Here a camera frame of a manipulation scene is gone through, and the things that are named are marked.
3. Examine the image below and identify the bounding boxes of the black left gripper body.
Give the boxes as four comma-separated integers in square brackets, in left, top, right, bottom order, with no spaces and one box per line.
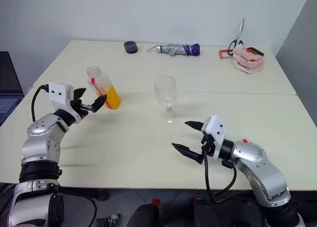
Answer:
[70,99,96,119]

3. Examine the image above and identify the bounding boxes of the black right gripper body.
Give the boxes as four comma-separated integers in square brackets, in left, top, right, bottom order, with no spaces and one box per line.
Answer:
[197,132,216,164]

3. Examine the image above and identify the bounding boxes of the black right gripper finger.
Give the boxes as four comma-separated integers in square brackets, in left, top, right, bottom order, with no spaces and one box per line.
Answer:
[184,120,205,132]
[171,142,204,165]

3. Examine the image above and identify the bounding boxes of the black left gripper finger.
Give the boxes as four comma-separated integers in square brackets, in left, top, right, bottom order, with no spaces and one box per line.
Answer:
[89,94,108,113]
[73,87,87,100]

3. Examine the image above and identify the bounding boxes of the clear bottle with orange drink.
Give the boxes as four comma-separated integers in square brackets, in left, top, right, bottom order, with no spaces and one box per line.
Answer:
[86,66,122,111]

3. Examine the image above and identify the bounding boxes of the clear wine glass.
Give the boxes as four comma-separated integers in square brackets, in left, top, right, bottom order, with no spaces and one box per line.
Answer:
[154,75,180,124]

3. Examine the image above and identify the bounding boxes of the dark rounded shape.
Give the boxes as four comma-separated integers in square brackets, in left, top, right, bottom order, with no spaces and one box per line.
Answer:
[189,197,225,227]
[130,199,160,227]

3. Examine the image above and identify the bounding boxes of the dark laptop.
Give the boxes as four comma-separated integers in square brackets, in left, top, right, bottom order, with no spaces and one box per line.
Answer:
[0,51,25,126]

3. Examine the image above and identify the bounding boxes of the folded silver purple umbrella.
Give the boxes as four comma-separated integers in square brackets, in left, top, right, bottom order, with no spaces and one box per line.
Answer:
[147,43,201,57]

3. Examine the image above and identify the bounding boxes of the pink towel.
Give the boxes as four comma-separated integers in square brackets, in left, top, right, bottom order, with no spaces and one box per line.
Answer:
[232,45,265,75]

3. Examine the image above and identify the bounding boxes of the orange black hand saw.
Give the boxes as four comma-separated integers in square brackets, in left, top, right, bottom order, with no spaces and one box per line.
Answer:
[218,47,265,60]

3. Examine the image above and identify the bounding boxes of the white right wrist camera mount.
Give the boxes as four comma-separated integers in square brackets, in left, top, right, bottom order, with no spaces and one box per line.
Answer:
[201,115,228,161]

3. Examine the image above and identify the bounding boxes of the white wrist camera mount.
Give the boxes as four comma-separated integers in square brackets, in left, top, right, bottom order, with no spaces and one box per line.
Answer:
[48,82,83,125]
[201,115,228,161]

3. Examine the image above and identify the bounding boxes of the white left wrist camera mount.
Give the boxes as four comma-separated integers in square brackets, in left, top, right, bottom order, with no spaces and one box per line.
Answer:
[48,82,83,125]

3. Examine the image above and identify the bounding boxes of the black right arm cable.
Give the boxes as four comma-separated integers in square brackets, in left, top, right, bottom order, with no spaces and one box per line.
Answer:
[203,151,238,204]

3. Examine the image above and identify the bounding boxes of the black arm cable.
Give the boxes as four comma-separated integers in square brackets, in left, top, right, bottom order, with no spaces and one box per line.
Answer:
[31,84,50,123]
[203,151,238,204]

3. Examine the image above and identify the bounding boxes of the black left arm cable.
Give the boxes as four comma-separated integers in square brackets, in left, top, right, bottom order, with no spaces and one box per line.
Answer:
[31,84,50,123]

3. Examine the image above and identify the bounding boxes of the black robot torso cable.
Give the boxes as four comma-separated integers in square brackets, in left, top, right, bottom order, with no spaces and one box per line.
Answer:
[58,186,109,227]

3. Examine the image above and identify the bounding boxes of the black handled scissors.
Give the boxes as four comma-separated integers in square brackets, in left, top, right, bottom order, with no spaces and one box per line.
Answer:
[227,17,245,57]

